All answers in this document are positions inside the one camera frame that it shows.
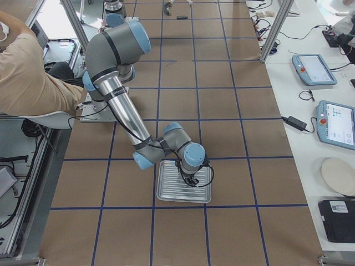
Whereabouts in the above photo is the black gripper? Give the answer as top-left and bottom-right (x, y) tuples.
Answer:
(185, 176), (199, 187)

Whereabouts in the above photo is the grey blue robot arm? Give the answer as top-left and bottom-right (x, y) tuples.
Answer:
(83, 20), (209, 187)

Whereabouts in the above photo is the ribbed aluminium tray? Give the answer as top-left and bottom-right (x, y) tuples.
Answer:
(156, 160), (214, 203)

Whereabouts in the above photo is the black power adapter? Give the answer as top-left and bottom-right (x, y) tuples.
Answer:
(281, 116), (307, 131)

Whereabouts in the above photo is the beige round plate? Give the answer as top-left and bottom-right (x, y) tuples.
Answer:
(321, 158), (354, 197)

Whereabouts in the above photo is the white plastic chair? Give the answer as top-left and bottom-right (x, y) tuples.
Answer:
(0, 110), (75, 155)

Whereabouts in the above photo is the black tablet with label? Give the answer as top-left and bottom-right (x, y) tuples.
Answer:
(318, 200), (354, 243)

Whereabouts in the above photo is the lower blue teach pendant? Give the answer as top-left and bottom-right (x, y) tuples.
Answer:
(317, 100), (354, 150)

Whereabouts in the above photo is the blue teach pendant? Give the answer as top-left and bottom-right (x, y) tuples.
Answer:
(317, 100), (354, 150)
(292, 54), (337, 86)

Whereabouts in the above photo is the upper blue teach pendant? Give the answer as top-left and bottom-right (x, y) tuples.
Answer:
(292, 54), (337, 86)

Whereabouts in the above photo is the olive metal brake shoe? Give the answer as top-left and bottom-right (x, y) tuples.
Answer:
(163, 2), (173, 16)

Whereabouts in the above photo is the person in beige shirt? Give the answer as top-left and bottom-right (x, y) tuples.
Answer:
(1, 12), (84, 116)

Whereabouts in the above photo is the person at right table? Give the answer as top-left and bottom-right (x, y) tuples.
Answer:
(334, 9), (354, 64)

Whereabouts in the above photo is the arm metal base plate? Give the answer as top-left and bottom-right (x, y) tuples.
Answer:
(81, 86), (132, 125)

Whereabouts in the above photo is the black looped cable on table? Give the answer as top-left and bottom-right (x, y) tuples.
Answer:
(298, 89), (315, 102)

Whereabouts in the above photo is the aluminium frame post right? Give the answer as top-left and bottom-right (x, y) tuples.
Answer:
(260, 0), (294, 63)

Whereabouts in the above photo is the aluminium frame post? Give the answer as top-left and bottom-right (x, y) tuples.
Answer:
(260, 0), (294, 63)
(60, 0), (89, 52)

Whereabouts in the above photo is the aluminium frame post left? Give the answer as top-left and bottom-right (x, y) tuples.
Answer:
(60, 0), (89, 52)

